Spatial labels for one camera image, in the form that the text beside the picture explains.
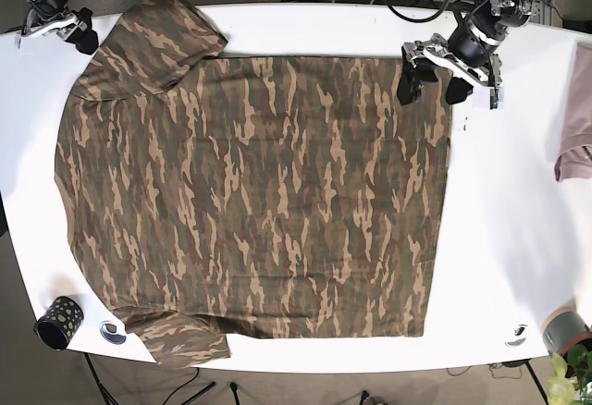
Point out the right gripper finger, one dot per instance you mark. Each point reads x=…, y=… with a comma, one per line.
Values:
x=83, y=37

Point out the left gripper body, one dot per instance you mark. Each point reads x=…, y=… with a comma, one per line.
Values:
x=469, y=53

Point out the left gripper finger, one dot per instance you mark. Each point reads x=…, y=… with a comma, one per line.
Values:
x=416, y=73
x=458, y=90

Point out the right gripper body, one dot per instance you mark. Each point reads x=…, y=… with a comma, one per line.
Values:
x=33, y=27

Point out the dusty pink garment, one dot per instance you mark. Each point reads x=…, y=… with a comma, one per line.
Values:
x=574, y=159

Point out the camouflage pattern T-shirt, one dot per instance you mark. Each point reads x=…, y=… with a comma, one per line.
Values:
x=268, y=196

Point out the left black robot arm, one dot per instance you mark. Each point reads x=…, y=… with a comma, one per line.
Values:
x=495, y=17

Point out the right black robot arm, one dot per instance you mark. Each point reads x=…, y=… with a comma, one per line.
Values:
x=46, y=17

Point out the right silver table grommet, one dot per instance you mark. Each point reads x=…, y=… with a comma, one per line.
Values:
x=516, y=336

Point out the silver table grommet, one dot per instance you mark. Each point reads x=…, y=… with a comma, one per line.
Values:
x=113, y=333
x=516, y=336

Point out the grey flower pot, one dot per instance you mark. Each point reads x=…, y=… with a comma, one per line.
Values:
x=564, y=329

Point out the black gold-dotted cup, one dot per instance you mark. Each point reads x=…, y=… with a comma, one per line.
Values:
x=59, y=323

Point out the left silver table grommet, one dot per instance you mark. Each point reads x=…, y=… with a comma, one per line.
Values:
x=113, y=333

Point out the green potted plant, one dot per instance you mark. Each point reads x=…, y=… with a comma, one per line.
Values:
x=571, y=379

